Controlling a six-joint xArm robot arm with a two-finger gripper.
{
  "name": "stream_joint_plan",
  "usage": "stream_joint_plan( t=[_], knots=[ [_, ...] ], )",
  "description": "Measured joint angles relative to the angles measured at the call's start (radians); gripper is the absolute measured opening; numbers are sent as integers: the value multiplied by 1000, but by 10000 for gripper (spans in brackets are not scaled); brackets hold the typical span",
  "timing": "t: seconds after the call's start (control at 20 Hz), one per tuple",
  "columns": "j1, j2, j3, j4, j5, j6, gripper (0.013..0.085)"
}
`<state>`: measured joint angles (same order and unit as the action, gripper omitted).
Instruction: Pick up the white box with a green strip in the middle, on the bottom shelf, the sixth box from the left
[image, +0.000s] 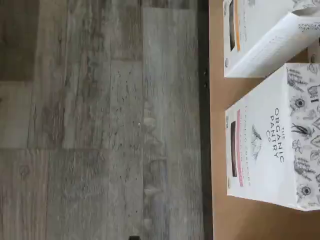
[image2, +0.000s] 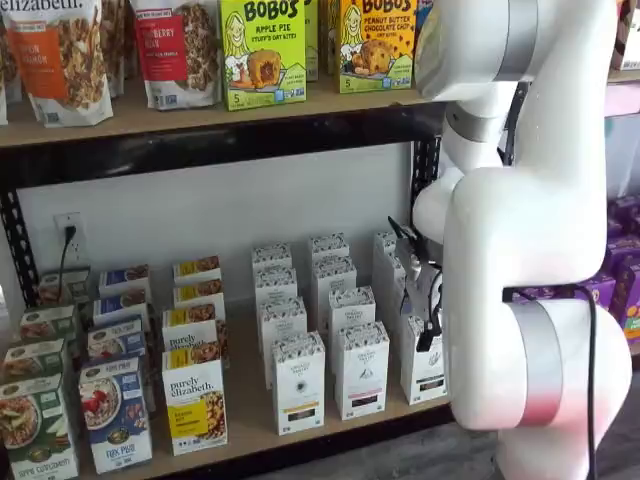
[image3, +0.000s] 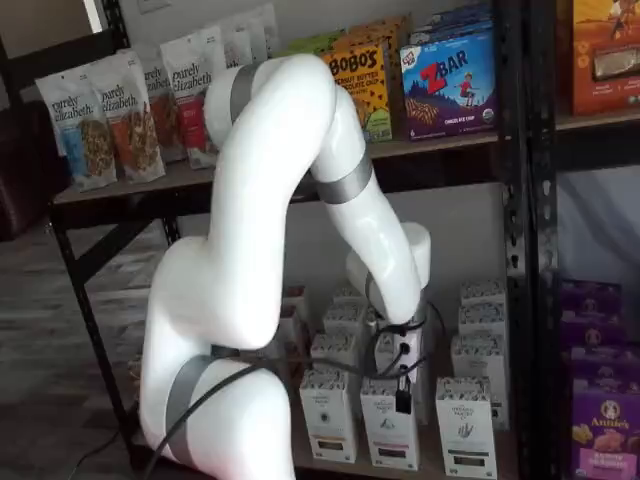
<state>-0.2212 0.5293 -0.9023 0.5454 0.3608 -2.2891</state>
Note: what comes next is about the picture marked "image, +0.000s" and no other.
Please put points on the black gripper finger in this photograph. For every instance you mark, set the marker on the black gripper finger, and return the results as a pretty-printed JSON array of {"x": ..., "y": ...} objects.
[{"x": 134, "y": 238}]

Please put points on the brown shelf board with white boxes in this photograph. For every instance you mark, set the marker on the brown shelf board with white boxes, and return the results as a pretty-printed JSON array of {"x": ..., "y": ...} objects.
[{"x": 250, "y": 220}]

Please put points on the black metal shelf rack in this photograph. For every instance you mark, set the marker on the black metal shelf rack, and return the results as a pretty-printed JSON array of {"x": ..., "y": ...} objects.
[{"x": 203, "y": 125}]

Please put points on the white box pink strip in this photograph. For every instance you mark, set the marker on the white box pink strip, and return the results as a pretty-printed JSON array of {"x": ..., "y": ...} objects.
[{"x": 262, "y": 125}]

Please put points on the white box orange strip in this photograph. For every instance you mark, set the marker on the white box orange strip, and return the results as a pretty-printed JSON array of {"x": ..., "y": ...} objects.
[{"x": 250, "y": 25}]

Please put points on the white floral box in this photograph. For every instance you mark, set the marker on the white floral box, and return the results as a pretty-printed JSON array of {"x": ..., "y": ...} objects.
[{"x": 313, "y": 56}]

